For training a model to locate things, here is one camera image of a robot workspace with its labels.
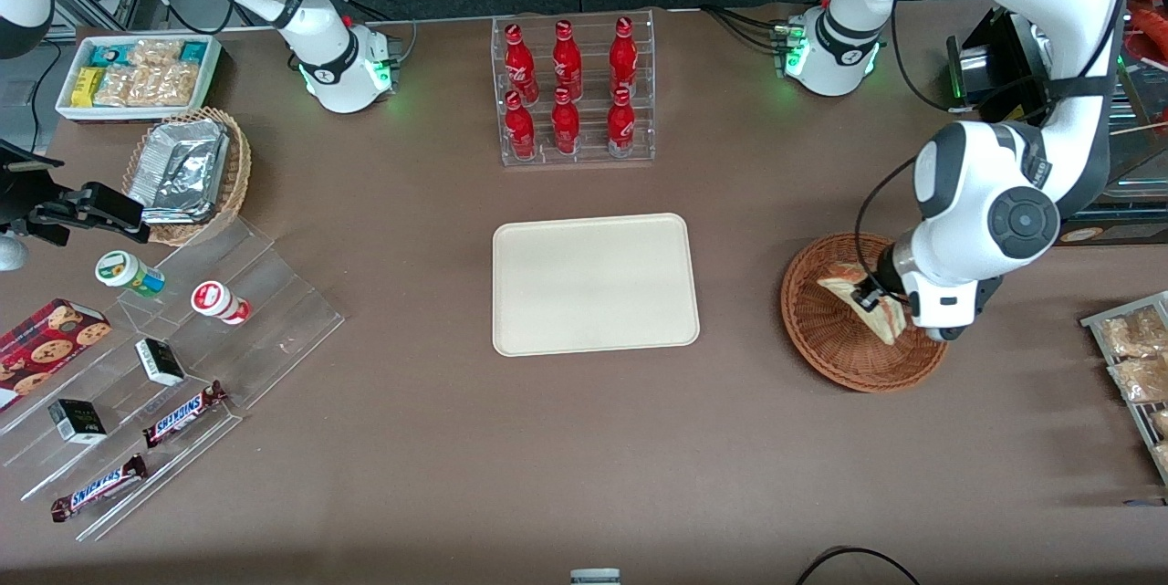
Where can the red cookie box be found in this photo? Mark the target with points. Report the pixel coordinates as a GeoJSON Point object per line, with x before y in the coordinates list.
{"type": "Point", "coordinates": [46, 352]}

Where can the triangular sandwich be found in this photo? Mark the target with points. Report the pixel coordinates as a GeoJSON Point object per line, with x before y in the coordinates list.
{"type": "Point", "coordinates": [890, 327]}

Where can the aluminium foil container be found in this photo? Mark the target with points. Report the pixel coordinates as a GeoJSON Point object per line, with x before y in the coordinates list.
{"type": "Point", "coordinates": [178, 170]}

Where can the small black box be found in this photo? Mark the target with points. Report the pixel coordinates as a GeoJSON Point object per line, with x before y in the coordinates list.
{"type": "Point", "coordinates": [78, 422]}
{"type": "Point", "coordinates": [160, 362]}

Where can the white rectangular snack bin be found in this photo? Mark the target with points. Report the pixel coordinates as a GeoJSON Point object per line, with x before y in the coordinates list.
{"type": "Point", "coordinates": [137, 113]}

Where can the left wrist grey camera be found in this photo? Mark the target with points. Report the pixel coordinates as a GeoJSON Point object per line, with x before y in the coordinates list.
{"type": "Point", "coordinates": [944, 335]}

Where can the green capped yogurt bottle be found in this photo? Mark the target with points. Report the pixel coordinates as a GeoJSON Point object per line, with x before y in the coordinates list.
{"type": "Point", "coordinates": [123, 270]}

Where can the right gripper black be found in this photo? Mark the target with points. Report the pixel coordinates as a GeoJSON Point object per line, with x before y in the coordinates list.
{"type": "Point", "coordinates": [20, 195]}

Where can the round brown wicker basket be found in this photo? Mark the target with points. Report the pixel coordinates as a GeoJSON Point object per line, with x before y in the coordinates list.
{"type": "Point", "coordinates": [821, 339]}

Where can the teal snack packet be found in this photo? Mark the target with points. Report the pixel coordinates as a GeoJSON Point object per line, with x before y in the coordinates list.
{"type": "Point", "coordinates": [192, 51]}
{"type": "Point", "coordinates": [109, 53]}

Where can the clear acrylic bottle rack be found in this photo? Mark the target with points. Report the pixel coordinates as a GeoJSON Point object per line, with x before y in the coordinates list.
{"type": "Point", "coordinates": [593, 156]}

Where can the light wicker basket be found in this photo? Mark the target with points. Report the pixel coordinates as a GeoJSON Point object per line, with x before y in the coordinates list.
{"type": "Point", "coordinates": [235, 174]}

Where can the clear acrylic stepped shelf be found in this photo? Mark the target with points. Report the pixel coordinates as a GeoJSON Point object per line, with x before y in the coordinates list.
{"type": "Point", "coordinates": [274, 329]}

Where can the tray of packaged snacks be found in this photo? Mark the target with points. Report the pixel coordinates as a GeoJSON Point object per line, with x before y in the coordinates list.
{"type": "Point", "coordinates": [1090, 322]}

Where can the red cola bottle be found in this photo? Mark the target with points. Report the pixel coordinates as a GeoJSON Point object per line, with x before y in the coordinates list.
{"type": "Point", "coordinates": [566, 129]}
{"type": "Point", "coordinates": [520, 133]}
{"type": "Point", "coordinates": [623, 60]}
{"type": "Point", "coordinates": [519, 65]}
{"type": "Point", "coordinates": [567, 65]}
{"type": "Point", "coordinates": [621, 129]}

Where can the bagged pastry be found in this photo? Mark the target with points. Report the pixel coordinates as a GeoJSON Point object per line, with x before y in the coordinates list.
{"type": "Point", "coordinates": [1161, 423]}
{"type": "Point", "coordinates": [1141, 380]}
{"type": "Point", "coordinates": [1162, 457]}
{"type": "Point", "coordinates": [1131, 334]}

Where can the black food warmer appliance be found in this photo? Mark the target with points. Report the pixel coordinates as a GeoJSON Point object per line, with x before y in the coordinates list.
{"type": "Point", "coordinates": [981, 65]}

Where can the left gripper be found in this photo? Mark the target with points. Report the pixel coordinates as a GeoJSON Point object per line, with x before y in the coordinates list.
{"type": "Point", "coordinates": [883, 278]}

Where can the yellow snack bar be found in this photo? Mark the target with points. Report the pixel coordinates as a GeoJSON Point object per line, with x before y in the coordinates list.
{"type": "Point", "coordinates": [87, 88]}

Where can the clear bag of crackers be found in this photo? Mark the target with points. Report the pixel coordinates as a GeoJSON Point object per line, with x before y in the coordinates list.
{"type": "Point", "coordinates": [123, 86]}
{"type": "Point", "coordinates": [155, 54]}
{"type": "Point", "coordinates": [173, 85]}

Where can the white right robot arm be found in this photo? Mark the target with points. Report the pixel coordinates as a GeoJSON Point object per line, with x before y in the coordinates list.
{"type": "Point", "coordinates": [310, 47]}

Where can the cream plastic tray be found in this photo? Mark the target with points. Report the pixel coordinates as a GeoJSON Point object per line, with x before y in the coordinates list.
{"type": "Point", "coordinates": [593, 284]}

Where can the snickers chocolate bar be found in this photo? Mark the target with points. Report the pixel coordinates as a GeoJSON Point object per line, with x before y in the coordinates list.
{"type": "Point", "coordinates": [182, 414]}
{"type": "Point", "coordinates": [99, 488]}

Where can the red capped yogurt bottle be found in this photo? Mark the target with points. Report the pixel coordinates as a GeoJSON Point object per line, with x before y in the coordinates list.
{"type": "Point", "coordinates": [214, 300]}

